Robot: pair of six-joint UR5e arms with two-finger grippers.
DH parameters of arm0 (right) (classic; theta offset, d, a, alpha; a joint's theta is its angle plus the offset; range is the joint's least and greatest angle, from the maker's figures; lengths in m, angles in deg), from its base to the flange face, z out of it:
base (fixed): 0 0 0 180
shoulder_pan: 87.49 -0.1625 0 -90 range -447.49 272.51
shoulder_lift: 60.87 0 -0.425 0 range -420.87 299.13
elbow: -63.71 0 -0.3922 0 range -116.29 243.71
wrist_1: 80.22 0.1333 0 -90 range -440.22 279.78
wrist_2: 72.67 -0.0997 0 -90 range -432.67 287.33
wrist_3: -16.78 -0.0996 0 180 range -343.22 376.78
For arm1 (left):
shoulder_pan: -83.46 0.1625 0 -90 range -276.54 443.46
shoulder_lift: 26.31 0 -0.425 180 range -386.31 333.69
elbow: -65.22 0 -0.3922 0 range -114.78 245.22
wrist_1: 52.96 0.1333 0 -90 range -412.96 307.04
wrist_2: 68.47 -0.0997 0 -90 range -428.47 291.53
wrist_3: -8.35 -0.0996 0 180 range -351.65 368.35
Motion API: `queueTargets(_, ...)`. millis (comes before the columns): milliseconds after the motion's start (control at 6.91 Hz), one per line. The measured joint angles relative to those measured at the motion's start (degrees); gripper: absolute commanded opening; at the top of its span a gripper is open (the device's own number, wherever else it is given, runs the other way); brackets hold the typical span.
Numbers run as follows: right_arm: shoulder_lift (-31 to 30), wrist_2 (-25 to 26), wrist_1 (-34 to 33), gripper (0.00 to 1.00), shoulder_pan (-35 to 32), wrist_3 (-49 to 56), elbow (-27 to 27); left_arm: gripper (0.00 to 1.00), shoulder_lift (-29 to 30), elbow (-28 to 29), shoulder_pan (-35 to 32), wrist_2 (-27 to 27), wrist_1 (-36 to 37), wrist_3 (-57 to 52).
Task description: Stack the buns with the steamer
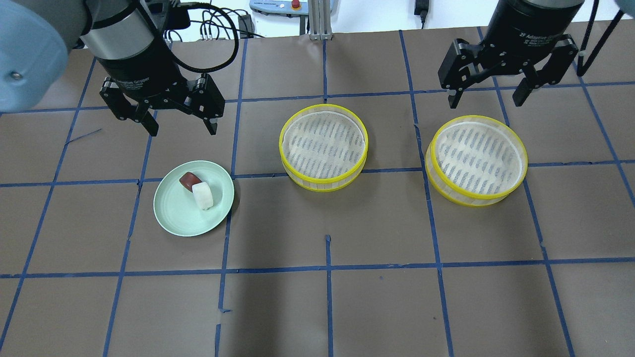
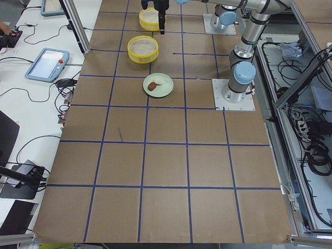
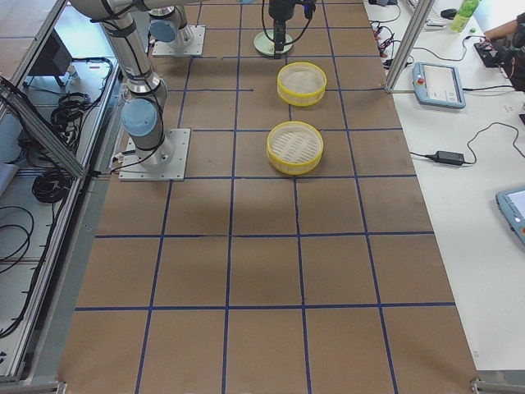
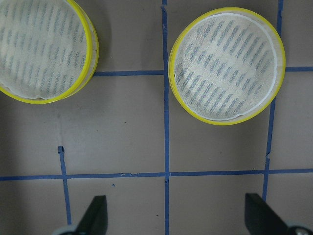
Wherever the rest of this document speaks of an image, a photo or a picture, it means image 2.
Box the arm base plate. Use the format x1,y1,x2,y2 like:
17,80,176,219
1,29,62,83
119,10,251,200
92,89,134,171
212,79,255,112
203,11,237,36

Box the brown bun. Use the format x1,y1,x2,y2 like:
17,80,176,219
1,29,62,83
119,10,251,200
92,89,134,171
147,82,158,91

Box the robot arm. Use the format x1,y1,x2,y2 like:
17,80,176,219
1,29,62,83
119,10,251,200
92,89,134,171
222,1,292,104
153,1,247,35

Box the far blue teach pendant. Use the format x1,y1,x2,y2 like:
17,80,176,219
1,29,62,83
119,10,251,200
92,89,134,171
40,0,64,17

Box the blue teach pendant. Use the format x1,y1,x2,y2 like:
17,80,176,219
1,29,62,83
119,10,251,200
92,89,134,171
24,48,70,82
40,0,64,17

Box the light green plate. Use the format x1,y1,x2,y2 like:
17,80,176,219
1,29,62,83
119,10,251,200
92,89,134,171
143,73,174,98

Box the near blue teach pendant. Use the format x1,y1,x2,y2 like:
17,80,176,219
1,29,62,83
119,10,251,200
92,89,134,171
24,48,70,82

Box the yellow bamboo steamer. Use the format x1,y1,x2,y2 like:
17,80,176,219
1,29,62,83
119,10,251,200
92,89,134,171
139,7,160,32
127,35,159,64

